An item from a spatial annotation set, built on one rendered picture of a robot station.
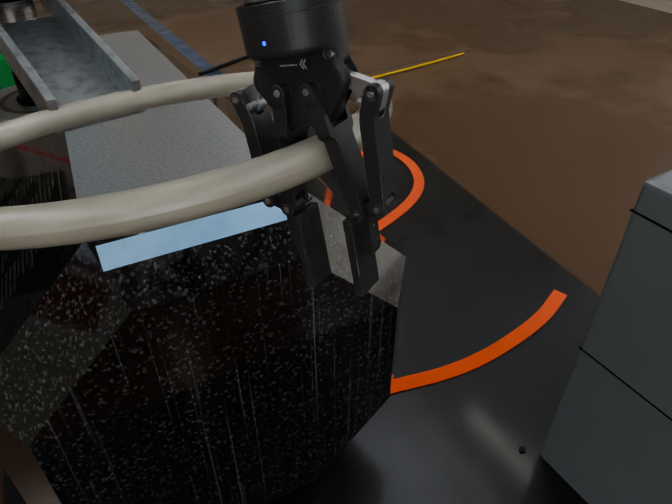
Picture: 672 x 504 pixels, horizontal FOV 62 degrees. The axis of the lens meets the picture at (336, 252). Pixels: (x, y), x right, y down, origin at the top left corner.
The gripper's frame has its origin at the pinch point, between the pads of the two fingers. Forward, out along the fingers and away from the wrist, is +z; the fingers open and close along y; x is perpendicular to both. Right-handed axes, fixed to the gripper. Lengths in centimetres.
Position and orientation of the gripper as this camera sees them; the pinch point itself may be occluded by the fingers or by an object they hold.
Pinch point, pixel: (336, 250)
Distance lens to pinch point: 47.9
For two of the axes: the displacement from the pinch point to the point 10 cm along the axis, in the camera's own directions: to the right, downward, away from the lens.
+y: -8.5, -1.1, 5.2
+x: -5.0, 4.7, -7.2
